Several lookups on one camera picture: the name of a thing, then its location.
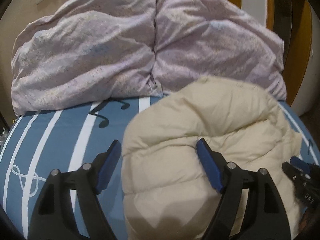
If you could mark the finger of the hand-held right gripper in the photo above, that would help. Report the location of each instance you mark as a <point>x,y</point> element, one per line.
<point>291,171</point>
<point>300,162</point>

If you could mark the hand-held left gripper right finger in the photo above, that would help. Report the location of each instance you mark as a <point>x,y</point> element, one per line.
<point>208,165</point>

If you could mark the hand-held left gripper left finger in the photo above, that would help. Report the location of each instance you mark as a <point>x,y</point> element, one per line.
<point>110,165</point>

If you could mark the beige puffer jacket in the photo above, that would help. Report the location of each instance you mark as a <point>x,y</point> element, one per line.
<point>195,120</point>

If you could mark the blue white-striped bed sheet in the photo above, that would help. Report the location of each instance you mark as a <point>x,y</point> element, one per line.
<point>50,135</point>

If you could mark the left lilac pillow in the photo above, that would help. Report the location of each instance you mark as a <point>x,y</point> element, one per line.
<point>87,55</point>

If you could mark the lilac pillow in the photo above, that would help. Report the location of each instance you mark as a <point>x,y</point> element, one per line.
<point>87,55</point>
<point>268,2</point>

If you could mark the right lilac pillow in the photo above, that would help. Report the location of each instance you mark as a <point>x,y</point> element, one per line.
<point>268,2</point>

